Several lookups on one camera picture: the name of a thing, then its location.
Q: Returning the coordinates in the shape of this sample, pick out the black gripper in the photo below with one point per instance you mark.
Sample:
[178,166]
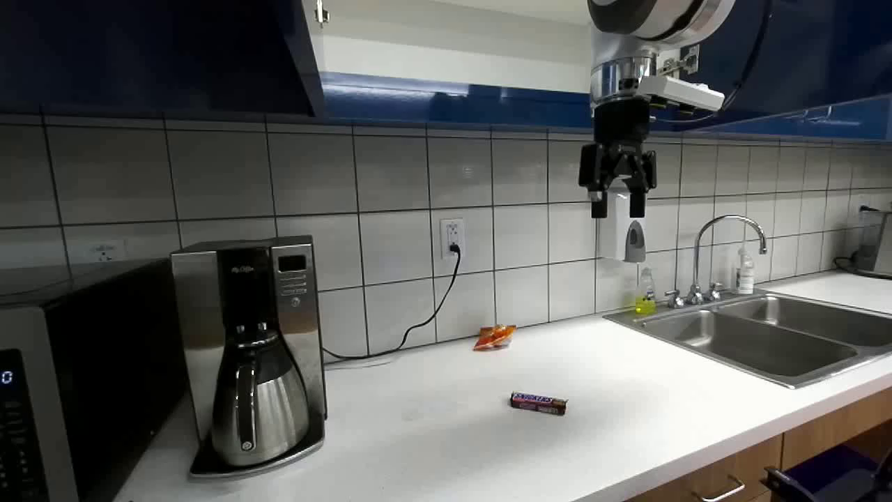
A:
[621,126]

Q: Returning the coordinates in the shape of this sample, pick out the brown Snickers candy bar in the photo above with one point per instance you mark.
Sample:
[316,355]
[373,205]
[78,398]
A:
[536,403]

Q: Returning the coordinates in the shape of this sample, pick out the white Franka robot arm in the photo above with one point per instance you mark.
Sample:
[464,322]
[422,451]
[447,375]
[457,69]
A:
[649,15]

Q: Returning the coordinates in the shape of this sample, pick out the blue cabinet door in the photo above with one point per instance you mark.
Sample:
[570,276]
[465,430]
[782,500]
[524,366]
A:
[816,46]
[299,55]

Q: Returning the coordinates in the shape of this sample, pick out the wooden base cabinet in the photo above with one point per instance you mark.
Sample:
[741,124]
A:
[816,435]

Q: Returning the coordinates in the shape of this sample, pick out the metal cabinet hinge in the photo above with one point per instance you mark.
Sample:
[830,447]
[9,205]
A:
[320,9]

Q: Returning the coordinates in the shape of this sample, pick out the chrome gooseneck faucet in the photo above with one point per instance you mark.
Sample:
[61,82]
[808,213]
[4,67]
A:
[698,269]

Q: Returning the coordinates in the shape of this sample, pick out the yellow dish soap bottle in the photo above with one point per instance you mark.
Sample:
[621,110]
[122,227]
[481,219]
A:
[645,302]

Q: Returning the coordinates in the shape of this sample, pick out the small white pump bottle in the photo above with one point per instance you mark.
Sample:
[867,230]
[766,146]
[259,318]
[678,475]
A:
[744,274]

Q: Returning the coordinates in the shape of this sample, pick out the orange snack packet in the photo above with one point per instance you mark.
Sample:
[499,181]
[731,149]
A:
[493,336]

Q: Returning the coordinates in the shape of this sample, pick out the stainless steel double sink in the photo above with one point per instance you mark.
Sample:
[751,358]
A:
[769,344]

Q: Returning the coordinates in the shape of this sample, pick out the dark countertop appliance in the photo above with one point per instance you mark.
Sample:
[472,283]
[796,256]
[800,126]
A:
[876,244]

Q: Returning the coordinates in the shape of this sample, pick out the black steel coffee maker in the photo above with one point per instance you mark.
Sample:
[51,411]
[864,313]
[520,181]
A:
[295,280]

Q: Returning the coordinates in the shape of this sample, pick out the dark blue chair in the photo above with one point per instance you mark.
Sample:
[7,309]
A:
[825,478]

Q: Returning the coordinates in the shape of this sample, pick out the stainless steel coffee carafe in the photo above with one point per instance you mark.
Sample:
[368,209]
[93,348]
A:
[259,398]

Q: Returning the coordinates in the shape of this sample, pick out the black steel microwave oven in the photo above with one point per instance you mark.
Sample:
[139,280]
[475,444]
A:
[101,372]

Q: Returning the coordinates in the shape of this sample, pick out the white wall soap dispenser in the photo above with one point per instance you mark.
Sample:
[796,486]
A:
[634,239]

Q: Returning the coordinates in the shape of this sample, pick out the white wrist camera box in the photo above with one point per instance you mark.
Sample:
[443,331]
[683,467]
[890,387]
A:
[683,92]

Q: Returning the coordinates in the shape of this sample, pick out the white wall power outlet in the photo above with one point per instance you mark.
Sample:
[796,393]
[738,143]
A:
[451,232]

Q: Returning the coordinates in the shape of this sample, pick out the open blue wall cabinet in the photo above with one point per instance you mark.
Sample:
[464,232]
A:
[447,100]

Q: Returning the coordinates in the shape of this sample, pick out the closed blue wall cabinet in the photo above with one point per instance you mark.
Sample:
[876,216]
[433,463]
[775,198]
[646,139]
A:
[836,124]
[139,55]

